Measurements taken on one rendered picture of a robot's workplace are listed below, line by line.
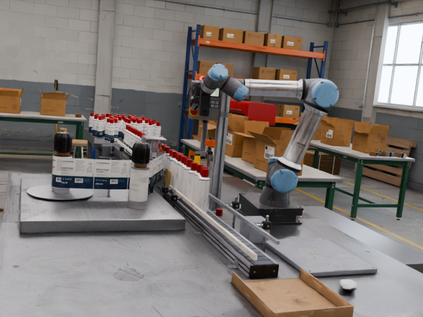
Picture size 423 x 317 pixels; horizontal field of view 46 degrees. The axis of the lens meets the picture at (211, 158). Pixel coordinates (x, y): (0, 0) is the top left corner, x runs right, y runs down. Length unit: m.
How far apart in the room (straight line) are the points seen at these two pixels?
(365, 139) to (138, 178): 4.60
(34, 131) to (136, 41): 2.57
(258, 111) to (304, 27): 3.79
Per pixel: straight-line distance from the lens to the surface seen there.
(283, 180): 2.26
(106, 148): 4.27
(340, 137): 7.00
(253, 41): 9.99
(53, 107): 7.76
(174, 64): 10.20
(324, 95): 2.22
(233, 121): 5.17
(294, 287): 1.72
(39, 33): 9.88
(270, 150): 4.13
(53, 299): 1.53
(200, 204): 2.27
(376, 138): 6.55
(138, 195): 2.28
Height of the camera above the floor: 1.47
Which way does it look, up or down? 9 degrees down
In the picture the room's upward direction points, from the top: 5 degrees clockwise
